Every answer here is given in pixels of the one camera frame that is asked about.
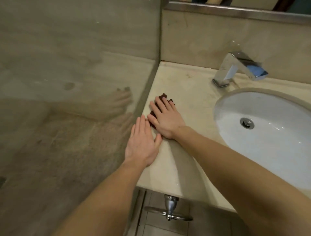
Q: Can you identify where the white oval sink basin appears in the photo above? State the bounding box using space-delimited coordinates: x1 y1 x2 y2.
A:
213 88 311 191

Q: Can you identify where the chrome towel ring holder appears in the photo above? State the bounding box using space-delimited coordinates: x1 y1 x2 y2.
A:
144 194 194 222

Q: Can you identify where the dark red cleaning cloth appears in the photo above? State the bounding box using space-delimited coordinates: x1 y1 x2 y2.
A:
148 93 176 129

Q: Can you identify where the chrome sink drain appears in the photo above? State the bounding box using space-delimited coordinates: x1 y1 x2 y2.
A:
240 117 255 129

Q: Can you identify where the person's left hand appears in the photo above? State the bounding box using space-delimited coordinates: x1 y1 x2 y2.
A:
125 115 163 168

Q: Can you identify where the person's right hand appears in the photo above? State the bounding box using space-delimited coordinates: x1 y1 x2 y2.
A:
147 96 186 140

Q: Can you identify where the person's right forearm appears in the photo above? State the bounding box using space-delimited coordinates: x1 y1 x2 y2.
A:
167 126 311 236

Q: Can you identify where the person's left forearm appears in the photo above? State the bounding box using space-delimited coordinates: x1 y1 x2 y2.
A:
52 157 149 236

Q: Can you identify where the metal framed mirror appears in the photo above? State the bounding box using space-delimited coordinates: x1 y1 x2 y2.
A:
161 0 311 24

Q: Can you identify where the chrome square faucet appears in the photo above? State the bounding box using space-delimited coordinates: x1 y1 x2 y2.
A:
212 51 269 89

